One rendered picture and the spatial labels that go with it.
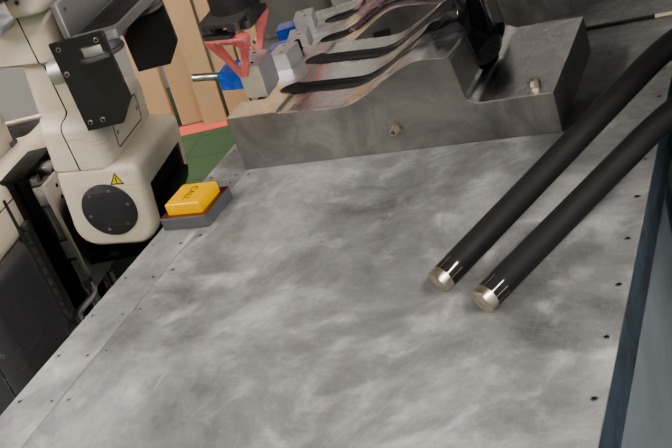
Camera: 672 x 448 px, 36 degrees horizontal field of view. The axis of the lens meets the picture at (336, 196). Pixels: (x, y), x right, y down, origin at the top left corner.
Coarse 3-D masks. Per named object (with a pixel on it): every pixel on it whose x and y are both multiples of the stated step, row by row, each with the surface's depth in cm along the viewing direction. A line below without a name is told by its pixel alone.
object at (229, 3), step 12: (216, 0) 144; (228, 0) 144; (240, 0) 145; (252, 0) 148; (216, 12) 146; (228, 12) 145; (240, 12) 146; (204, 24) 145; (216, 24) 144; (228, 24) 143; (240, 24) 145
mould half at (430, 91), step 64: (320, 64) 166; (384, 64) 155; (448, 64) 138; (512, 64) 148; (576, 64) 149; (256, 128) 155; (320, 128) 151; (384, 128) 147; (448, 128) 144; (512, 128) 140
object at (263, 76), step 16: (240, 64) 151; (256, 64) 150; (272, 64) 154; (192, 80) 158; (208, 80) 157; (224, 80) 154; (240, 80) 153; (256, 80) 151; (272, 80) 154; (256, 96) 153
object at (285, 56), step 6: (294, 42) 170; (276, 48) 170; (282, 48) 169; (288, 48) 168; (294, 48) 169; (276, 54) 167; (282, 54) 167; (288, 54) 167; (294, 54) 169; (300, 54) 170; (276, 60) 168; (282, 60) 167; (288, 60) 167; (294, 60) 168; (276, 66) 168; (282, 66) 168; (288, 66) 167
